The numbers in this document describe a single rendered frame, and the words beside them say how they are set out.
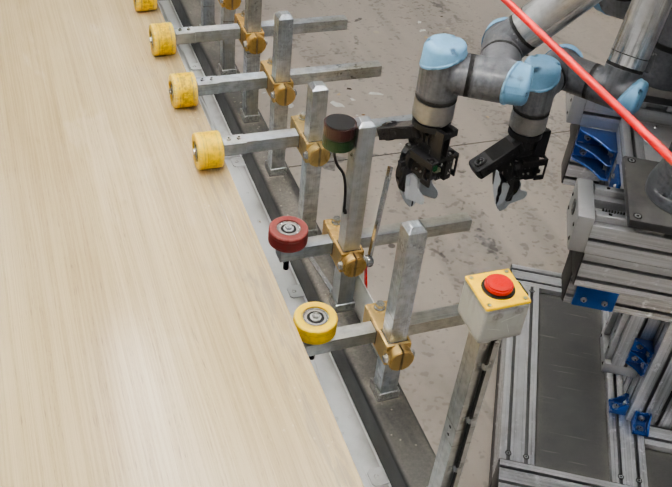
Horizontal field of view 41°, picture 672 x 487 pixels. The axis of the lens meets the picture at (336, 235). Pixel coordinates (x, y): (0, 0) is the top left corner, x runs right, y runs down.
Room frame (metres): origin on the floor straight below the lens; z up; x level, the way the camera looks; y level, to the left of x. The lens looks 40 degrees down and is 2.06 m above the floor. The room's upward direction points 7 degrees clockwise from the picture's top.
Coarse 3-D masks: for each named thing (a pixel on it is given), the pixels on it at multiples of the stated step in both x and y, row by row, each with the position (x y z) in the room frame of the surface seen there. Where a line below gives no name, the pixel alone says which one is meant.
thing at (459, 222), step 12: (444, 216) 1.54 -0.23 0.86; (456, 216) 1.54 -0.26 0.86; (468, 216) 1.55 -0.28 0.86; (372, 228) 1.47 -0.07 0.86; (384, 228) 1.48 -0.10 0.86; (396, 228) 1.48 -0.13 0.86; (432, 228) 1.50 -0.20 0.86; (444, 228) 1.51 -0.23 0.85; (456, 228) 1.52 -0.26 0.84; (468, 228) 1.54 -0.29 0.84; (312, 240) 1.41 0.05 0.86; (324, 240) 1.41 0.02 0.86; (384, 240) 1.46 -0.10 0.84; (396, 240) 1.47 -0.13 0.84; (276, 252) 1.39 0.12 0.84; (300, 252) 1.38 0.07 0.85; (312, 252) 1.39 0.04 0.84; (324, 252) 1.40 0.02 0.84
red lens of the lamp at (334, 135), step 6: (324, 120) 1.38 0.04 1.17; (354, 120) 1.39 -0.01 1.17; (324, 126) 1.37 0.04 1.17; (354, 126) 1.37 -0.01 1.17; (324, 132) 1.36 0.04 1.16; (330, 132) 1.35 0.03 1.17; (336, 132) 1.35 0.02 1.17; (342, 132) 1.35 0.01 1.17; (348, 132) 1.35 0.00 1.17; (354, 132) 1.37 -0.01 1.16; (330, 138) 1.35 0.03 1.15; (336, 138) 1.35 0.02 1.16; (342, 138) 1.35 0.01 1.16; (348, 138) 1.35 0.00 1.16
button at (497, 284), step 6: (492, 276) 0.94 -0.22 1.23; (498, 276) 0.94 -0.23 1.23; (504, 276) 0.94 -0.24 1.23; (486, 282) 0.93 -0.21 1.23; (492, 282) 0.93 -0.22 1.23; (498, 282) 0.93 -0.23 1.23; (504, 282) 0.93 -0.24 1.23; (510, 282) 0.93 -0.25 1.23; (486, 288) 0.92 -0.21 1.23; (492, 288) 0.92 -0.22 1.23; (498, 288) 0.92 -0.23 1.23; (504, 288) 0.92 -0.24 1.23; (510, 288) 0.92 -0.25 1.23; (498, 294) 0.91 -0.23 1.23; (504, 294) 0.91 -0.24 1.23
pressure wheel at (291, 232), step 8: (288, 216) 1.42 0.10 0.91; (272, 224) 1.39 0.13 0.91; (280, 224) 1.40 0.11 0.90; (288, 224) 1.39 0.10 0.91; (296, 224) 1.40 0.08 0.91; (304, 224) 1.40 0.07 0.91; (272, 232) 1.37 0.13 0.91; (280, 232) 1.37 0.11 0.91; (288, 232) 1.38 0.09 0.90; (296, 232) 1.38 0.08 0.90; (304, 232) 1.38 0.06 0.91; (272, 240) 1.36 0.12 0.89; (280, 240) 1.35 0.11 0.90; (288, 240) 1.35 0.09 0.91; (296, 240) 1.35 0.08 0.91; (304, 240) 1.37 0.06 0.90; (280, 248) 1.35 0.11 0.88; (288, 248) 1.35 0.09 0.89; (296, 248) 1.35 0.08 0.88; (288, 264) 1.38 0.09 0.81
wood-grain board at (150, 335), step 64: (0, 0) 2.22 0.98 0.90; (64, 0) 2.26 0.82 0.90; (128, 0) 2.30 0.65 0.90; (0, 64) 1.89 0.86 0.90; (64, 64) 1.92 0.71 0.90; (128, 64) 1.96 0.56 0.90; (0, 128) 1.62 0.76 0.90; (64, 128) 1.65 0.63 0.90; (128, 128) 1.68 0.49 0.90; (192, 128) 1.71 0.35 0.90; (0, 192) 1.40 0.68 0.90; (64, 192) 1.42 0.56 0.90; (128, 192) 1.45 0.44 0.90; (192, 192) 1.47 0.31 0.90; (0, 256) 1.21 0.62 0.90; (64, 256) 1.23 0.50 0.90; (128, 256) 1.25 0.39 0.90; (192, 256) 1.28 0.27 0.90; (256, 256) 1.30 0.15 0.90; (0, 320) 1.06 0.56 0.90; (64, 320) 1.07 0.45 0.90; (128, 320) 1.09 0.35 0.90; (192, 320) 1.11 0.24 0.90; (256, 320) 1.13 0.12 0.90; (0, 384) 0.92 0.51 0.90; (64, 384) 0.93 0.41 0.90; (128, 384) 0.95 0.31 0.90; (192, 384) 0.96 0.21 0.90; (256, 384) 0.98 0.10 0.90; (0, 448) 0.80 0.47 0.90; (64, 448) 0.81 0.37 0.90; (128, 448) 0.82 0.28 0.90; (192, 448) 0.84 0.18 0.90; (256, 448) 0.85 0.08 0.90; (320, 448) 0.87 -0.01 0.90
